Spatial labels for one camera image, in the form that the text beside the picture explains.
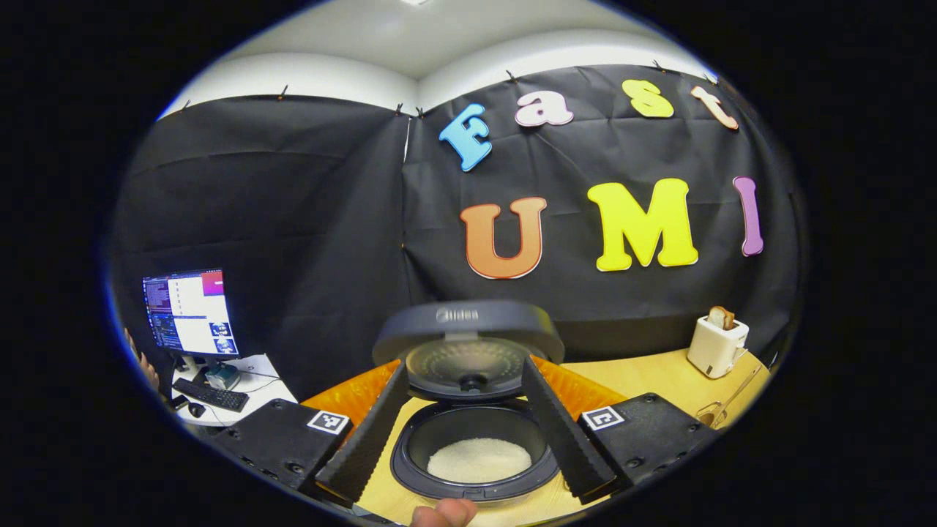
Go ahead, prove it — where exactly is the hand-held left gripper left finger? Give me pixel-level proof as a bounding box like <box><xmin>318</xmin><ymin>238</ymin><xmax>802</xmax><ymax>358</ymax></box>
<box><xmin>209</xmin><ymin>359</ymin><xmax>411</xmax><ymax>506</ymax></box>

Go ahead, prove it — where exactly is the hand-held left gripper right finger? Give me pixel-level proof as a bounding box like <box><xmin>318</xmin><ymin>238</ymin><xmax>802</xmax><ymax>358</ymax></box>
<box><xmin>521</xmin><ymin>355</ymin><xmax>720</xmax><ymax>506</ymax></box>

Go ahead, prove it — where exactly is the white rice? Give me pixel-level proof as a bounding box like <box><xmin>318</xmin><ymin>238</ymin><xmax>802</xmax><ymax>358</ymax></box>
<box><xmin>427</xmin><ymin>438</ymin><xmax>533</xmax><ymax>484</ymax></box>

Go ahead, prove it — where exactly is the computer monitor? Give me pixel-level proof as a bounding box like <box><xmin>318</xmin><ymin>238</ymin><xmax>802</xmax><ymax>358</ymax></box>
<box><xmin>142</xmin><ymin>269</ymin><xmax>240</xmax><ymax>358</ymax></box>

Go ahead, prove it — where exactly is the grey rice cooker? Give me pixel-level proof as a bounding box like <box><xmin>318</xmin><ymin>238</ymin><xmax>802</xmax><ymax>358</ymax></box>
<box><xmin>372</xmin><ymin>299</ymin><xmax>566</xmax><ymax>507</ymax></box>

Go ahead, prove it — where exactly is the wire chopstick holder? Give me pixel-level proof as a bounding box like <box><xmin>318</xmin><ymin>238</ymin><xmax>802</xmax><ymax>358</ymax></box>
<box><xmin>695</xmin><ymin>399</ymin><xmax>731</xmax><ymax>430</ymax></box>

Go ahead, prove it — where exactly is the white side table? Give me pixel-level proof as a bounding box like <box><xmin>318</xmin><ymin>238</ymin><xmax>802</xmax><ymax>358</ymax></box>
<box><xmin>170</xmin><ymin>354</ymin><xmax>299</xmax><ymax>427</ymax></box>

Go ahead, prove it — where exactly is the white toaster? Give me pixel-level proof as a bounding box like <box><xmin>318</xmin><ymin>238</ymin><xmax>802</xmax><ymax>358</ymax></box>
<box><xmin>687</xmin><ymin>315</ymin><xmax>750</xmax><ymax>379</ymax></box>

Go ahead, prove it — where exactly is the black keyboard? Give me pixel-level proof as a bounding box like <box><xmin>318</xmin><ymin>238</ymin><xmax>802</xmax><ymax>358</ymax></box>
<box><xmin>173</xmin><ymin>377</ymin><xmax>250</xmax><ymax>413</ymax></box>

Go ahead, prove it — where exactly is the wooden spoon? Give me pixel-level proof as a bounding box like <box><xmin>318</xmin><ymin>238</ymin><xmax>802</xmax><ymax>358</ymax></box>
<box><xmin>706</xmin><ymin>364</ymin><xmax>764</xmax><ymax>427</ymax></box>

